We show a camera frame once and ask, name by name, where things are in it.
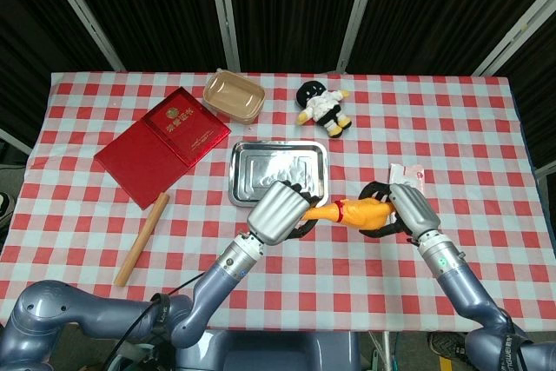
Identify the black white plush doll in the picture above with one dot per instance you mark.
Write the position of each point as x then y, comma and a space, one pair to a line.
323, 106

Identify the silver metal tray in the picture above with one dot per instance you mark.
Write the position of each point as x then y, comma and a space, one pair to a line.
278, 162

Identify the yellow rubber chicken toy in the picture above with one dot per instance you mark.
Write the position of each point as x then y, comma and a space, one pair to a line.
360, 214

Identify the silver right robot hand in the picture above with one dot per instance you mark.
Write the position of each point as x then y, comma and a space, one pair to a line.
415, 212

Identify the red white checkered tablecloth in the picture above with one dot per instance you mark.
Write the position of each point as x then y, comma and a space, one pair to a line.
347, 284

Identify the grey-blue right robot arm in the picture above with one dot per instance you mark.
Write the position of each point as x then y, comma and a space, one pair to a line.
460, 288

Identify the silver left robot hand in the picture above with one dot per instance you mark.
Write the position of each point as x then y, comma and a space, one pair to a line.
278, 214

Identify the red certificate folder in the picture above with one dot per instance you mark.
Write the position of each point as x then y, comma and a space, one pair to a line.
160, 149

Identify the wooden rolling pin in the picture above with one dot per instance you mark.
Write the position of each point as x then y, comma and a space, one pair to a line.
141, 240

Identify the white metal frame post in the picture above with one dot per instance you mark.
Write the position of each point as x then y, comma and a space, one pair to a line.
82, 10
223, 10
512, 32
358, 10

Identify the dark sneaker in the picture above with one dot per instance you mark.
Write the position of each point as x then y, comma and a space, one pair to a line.
445, 342

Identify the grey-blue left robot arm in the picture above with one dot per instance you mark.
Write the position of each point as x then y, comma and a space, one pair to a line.
217, 284

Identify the black white shoe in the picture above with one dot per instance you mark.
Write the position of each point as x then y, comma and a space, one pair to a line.
5, 208

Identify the white wet wipes pack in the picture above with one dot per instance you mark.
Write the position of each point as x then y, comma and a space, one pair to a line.
408, 173

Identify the grey-blue robot torso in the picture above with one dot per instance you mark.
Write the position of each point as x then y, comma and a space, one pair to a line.
282, 351

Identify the brown lidded food container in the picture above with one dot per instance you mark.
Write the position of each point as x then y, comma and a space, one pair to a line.
234, 95

